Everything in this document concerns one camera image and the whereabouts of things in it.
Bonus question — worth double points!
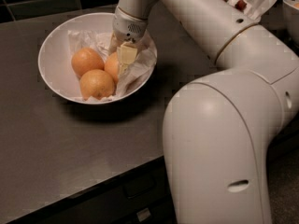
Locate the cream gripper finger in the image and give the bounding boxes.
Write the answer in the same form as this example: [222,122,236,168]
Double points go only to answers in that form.
[117,42,138,75]
[108,34,122,54]

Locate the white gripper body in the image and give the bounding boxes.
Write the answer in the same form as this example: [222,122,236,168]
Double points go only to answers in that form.
[112,6,149,43]

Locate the orange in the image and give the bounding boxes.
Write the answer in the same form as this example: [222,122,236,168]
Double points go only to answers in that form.
[79,69,115,100]
[71,48,105,77]
[105,52,119,83]

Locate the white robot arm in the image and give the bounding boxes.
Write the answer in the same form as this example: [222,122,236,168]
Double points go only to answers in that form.
[113,0,299,224]

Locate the white paper in large bowl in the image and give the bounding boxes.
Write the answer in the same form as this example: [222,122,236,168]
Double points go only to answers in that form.
[68,30,157,105]

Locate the large white bowl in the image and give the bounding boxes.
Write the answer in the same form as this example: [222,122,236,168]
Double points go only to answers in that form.
[37,11,158,105]

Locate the white bowl at right edge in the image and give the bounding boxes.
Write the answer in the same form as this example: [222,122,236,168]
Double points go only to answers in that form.
[283,0,299,46]

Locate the red strawberries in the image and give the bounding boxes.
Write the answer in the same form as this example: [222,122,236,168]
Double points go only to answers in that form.
[223,0,247,11]

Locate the dark upper drawer front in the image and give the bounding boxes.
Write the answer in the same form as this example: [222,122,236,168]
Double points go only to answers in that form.
[36,154,171,224]

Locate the dark drawer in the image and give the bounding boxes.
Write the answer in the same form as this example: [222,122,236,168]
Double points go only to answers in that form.
[36,154,171,224]
[124,196,180,224]

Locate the dark lower drawer front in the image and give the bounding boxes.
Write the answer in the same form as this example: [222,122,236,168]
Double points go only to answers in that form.
[124,196,180,224]

